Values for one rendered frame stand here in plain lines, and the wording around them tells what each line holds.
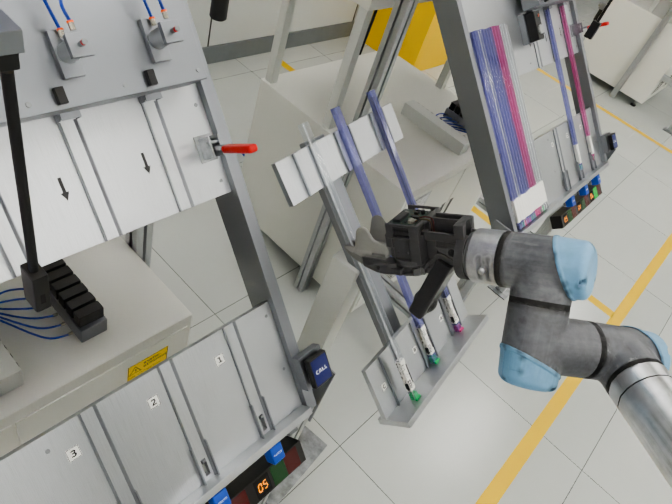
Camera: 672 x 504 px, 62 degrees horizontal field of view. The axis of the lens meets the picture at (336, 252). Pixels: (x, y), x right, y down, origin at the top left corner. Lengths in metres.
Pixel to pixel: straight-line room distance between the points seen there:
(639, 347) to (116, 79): 0.71
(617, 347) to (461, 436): 1.23
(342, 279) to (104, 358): 0.45
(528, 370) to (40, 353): 0.80
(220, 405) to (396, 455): 1.05
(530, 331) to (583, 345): 0.07
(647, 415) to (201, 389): 0.56
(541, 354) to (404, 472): 1.14
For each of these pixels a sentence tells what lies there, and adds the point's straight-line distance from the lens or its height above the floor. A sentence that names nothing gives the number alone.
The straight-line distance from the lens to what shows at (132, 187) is 0.76.
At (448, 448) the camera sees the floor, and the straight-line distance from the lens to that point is 1.92.
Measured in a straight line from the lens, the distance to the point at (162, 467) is 0.83.
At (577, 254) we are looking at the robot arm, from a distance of 0.71.
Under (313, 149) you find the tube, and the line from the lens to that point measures 0.85.
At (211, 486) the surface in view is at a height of 0.73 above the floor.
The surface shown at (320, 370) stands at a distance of 0.91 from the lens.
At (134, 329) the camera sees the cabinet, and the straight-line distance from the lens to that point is 1.12.
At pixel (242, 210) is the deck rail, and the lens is 0.83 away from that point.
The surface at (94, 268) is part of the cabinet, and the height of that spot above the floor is 0.62.
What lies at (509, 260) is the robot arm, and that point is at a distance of 0.73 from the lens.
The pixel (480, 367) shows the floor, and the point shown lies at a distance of 2.16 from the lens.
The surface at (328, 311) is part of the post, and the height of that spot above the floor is 0.68.
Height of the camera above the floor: 1.53
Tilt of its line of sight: 43 degrees down
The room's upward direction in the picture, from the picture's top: 22 degrees clockwise
